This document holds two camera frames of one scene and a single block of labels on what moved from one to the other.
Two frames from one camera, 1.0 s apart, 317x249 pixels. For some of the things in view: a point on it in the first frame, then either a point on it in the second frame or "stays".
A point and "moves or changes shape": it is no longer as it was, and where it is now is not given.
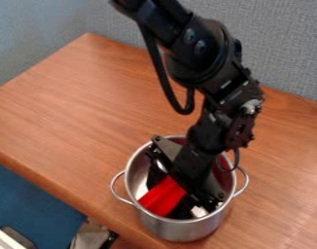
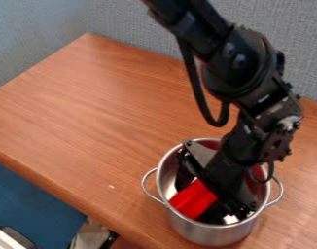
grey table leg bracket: x=93 y=236 stays
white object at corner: x=8 y=238 stays
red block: x=163 y=196 moves or changes shape
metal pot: x=130 y=186 -> x=210 y=233
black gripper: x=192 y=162 -> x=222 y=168
